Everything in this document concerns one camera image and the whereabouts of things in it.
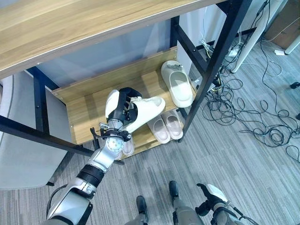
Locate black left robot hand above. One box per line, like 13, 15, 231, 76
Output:
105, 87, 143, 124

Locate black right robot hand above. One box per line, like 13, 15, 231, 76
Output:
195, 183, 228, 217

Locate white slide slipper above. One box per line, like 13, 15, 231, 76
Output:
123, 96, 166, 134

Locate robot right leg with foot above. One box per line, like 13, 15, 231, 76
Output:
168, 180, 204, 225

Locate robot leg with foot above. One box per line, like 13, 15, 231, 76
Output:
168, 180, 204, 225
125, 195, 150, 225

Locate pale pink slide slipper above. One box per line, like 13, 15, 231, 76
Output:
121, 136, 135, 157
161, 110, 184, 140
147, 114, 171, 144

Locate cream slide slipper with charms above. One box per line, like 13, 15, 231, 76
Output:
160, 60, 195, 109

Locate robot left leg with foot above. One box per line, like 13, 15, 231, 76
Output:
125, 195, 150, 225

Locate white power strip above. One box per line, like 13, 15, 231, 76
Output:
227, 46, 240, 57

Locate white desk leg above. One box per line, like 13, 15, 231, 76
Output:
230, 0, 285, 74

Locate white desk foot bar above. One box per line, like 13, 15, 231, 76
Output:
284, 34, 300, 56

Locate brown cardboard box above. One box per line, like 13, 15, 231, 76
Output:
264, 0, 300, 50

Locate wooden shoe rack black frame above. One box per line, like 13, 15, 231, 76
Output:
0, 0, 258, 188

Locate tangled black floor cables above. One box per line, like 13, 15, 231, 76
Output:
202, 0, 300, 163

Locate white cable bundle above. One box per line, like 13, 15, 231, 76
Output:
198, 4, 246, 59

